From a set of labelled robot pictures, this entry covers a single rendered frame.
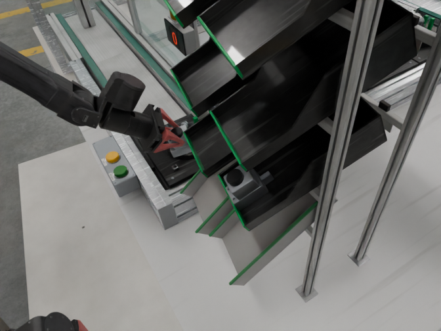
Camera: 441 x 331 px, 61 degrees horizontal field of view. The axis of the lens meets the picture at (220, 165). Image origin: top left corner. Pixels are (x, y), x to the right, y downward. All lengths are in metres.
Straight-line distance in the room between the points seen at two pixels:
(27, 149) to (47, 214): 1.72
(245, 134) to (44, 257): 0.76
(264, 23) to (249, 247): 0.50
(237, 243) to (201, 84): 0.37
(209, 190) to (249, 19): 0.53
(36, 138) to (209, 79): 2.41
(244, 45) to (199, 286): 0.67
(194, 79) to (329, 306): 0.61
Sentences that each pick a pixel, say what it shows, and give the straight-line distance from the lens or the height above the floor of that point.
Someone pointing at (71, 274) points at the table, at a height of 0.86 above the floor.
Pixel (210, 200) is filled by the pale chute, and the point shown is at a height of 1.02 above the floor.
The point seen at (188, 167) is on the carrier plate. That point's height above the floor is 0.97.
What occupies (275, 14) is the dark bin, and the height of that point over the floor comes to 1.54.
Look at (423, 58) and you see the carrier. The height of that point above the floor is 0.97.
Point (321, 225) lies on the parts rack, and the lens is 0.71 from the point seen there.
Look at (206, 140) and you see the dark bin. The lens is 0.81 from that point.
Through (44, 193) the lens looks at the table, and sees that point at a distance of 1.33.
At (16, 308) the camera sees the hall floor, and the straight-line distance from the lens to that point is 2.22.
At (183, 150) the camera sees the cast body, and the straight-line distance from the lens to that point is 0.95.
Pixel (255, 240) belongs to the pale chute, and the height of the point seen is 1.05.
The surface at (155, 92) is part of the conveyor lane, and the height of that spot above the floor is 0.92.
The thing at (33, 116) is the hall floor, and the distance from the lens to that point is 3.24.
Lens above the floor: 1.76
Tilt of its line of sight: 48 degrees down
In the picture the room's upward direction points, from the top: 7 degrees counter-clockwise
